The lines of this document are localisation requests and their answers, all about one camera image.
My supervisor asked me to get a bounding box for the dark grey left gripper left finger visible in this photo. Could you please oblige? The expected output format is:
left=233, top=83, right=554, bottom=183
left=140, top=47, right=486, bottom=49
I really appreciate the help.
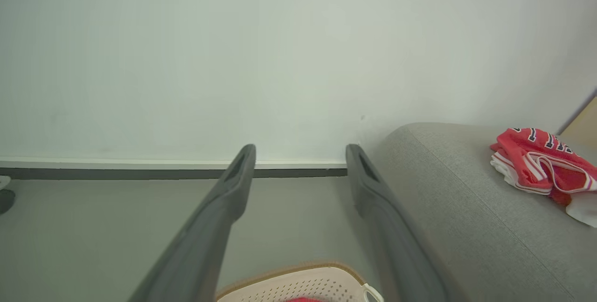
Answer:
left=127, top=144, right=257, bottom=302

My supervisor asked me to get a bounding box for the black caster wheel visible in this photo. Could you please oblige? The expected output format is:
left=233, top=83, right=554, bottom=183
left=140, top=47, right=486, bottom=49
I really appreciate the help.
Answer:
left=0, top=189, right=16, bottom=215

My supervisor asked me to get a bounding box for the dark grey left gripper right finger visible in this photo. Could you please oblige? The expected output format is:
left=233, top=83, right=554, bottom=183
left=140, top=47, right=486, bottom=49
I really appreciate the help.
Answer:
left=346, top=144, right=449, bottom=302

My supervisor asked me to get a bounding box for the grey fabric sofa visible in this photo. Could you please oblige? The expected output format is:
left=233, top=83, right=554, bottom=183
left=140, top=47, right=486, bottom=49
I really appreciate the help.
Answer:
left=358, top=122, right=597, bottom=302

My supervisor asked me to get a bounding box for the beige wooden panel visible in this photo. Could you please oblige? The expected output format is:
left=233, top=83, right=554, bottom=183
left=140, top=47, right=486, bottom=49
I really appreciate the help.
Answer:
left=557, top=88, right=597, bottom=151

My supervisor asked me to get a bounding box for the red basketball jersey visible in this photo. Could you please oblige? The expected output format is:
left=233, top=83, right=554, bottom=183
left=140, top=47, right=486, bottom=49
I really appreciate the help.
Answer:
left=489, top=127, right=597, bottom=205

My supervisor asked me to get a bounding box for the white laundry basket brown rim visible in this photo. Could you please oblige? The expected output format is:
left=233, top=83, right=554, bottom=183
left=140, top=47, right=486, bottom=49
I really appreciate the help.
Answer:
left=216, top=261, right=386, bottom=302

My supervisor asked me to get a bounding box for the white and black baseboard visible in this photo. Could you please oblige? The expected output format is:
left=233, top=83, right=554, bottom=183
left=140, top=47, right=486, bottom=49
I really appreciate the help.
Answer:
left=0, top=156, right=348, bottom=181

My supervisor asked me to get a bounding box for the white cloth garment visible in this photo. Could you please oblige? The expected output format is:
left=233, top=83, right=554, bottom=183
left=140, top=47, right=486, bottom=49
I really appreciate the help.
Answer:
left=566, top=192, right=597, bottom=228

